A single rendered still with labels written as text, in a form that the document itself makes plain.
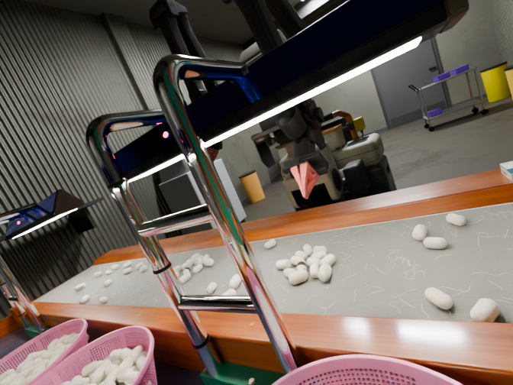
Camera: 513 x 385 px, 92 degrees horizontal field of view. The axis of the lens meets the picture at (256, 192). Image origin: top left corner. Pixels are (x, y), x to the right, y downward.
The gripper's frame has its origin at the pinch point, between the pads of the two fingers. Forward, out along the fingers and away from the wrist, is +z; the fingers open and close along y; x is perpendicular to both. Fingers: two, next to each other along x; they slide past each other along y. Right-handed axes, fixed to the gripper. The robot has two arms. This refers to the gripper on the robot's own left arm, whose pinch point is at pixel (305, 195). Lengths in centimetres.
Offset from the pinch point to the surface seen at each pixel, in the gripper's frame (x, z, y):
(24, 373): -22, 41, -59
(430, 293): -6.9, 23.2, 20.4
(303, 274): -3.8, 19.1, 1.3
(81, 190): 19, -92, -281
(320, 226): 10.6, 3.7, -1.3
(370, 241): 5.6, 11.2, 11.4
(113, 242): 71, -50, -282
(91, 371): -18, 38, -36
